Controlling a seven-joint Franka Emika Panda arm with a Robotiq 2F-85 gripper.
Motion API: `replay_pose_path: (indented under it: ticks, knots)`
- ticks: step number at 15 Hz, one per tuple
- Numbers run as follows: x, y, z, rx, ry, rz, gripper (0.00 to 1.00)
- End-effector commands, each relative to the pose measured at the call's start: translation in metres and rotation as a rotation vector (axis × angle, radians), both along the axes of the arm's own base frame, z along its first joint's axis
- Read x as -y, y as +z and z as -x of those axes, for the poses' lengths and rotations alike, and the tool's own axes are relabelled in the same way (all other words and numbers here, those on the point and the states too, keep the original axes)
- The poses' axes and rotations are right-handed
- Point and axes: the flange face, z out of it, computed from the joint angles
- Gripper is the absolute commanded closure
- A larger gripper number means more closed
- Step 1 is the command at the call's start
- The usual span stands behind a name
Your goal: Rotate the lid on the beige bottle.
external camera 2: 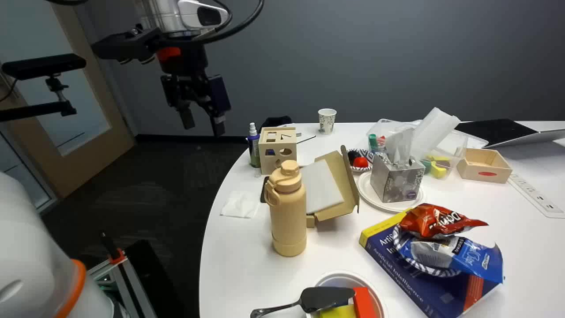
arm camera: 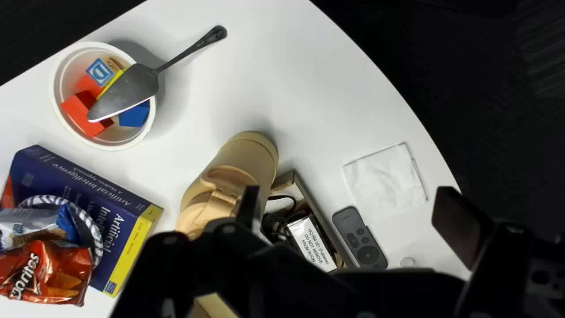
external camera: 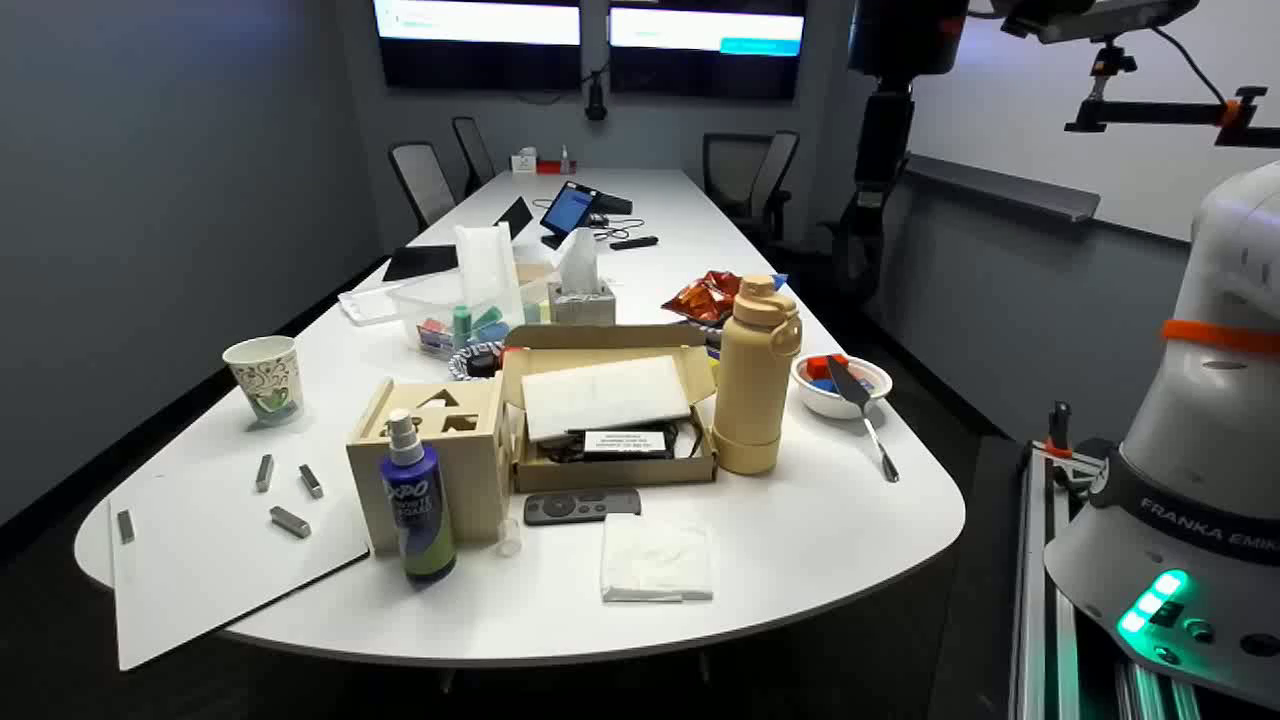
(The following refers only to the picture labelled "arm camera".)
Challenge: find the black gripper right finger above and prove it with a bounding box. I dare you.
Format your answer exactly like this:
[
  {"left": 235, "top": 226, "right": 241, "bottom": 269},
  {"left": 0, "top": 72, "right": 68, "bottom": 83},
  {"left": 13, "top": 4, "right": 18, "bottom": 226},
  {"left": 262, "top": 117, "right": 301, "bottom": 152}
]
[{"left": 431, "top": 186, "right": 495, "bottom": 269}]

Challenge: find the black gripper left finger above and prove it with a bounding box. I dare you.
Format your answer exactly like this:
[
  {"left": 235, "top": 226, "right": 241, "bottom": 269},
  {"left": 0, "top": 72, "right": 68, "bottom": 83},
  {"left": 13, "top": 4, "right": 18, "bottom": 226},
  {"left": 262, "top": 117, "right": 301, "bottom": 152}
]
[{"left": 237, "top": 186, "right": 260, "bottom": 230}]

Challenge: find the beige bottle with lid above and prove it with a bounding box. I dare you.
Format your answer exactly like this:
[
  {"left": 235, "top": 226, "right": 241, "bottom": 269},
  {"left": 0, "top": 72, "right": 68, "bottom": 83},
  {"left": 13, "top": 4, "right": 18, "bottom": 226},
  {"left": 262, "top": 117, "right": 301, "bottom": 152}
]
[{"left": 175, "top": 129, "right": 281, "bottom": 318}]

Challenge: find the open cardboard box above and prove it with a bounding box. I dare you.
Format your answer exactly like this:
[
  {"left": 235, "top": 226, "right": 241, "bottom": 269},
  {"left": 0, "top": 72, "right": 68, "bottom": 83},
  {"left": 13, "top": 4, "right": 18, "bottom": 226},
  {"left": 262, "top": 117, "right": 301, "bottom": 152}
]
[{"left": 260, "top": 171, "right": 350, "bottom": 272}]

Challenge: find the white label card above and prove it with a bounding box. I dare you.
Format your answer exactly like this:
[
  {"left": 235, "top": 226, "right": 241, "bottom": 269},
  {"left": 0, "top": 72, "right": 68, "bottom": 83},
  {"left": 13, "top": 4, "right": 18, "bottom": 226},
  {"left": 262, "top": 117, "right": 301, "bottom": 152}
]
[{"left": 288, "top": 217, "right": 338, "bottom": 272}]

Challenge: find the white folded napkin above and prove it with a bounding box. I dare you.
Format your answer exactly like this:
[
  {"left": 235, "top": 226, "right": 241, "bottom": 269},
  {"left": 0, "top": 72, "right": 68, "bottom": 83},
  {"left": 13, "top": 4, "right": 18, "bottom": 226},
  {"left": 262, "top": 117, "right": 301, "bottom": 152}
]
[{"left": 343, "top": 143, "right": 428, "bottom": 207}]

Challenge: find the black remote control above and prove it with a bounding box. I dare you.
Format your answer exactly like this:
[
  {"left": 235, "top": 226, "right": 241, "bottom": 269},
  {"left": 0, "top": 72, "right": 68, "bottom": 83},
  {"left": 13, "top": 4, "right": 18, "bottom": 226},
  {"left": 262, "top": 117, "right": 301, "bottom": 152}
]
[{"left": 332, "top": 205, "right": 389, "bottom": 270}]

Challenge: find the blue book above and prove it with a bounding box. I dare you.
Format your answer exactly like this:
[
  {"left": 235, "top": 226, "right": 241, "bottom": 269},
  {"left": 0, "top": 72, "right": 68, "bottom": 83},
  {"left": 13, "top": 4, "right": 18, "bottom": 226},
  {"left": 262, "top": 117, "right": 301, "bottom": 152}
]
[{"left": 4, "top": 145, "right": 163, "bottom": 297}]

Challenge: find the blue toy block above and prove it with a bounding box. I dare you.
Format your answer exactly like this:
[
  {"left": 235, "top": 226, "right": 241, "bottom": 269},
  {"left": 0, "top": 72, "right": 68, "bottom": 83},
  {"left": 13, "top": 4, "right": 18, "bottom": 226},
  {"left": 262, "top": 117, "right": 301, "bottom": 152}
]
[{"left": 119, "top": 101, "right": 151, "bottom": 127}]

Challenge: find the metal cake server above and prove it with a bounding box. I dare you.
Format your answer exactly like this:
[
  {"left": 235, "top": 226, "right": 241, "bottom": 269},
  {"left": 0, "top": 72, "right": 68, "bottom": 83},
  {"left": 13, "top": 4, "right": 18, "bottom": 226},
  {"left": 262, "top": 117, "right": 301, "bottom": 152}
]
[{"left": 87, "top": 25, "right": 228, "bottom": 122}]

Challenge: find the red Doritos chip bag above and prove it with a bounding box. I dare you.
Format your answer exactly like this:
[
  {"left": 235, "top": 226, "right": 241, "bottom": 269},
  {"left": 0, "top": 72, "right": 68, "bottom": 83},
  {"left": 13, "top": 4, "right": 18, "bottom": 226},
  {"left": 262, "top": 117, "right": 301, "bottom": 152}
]
[{"left": 0, "top": 180, "right": 103, "bottom": 306}]

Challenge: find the red toy block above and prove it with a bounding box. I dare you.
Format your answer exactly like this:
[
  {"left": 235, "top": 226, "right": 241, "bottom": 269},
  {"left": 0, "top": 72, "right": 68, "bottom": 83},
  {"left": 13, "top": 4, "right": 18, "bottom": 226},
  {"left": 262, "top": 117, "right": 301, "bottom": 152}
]
[{"left": 61, "top": 74, "right": 113, "bottom": 140}]

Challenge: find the white bowl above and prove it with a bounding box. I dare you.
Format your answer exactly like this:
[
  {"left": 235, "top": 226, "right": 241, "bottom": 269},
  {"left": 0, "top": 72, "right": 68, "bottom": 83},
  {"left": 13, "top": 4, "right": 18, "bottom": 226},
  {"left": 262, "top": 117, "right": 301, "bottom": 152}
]
[{"left": 53, "top": 42, "right": 158, "bottom": 148}]

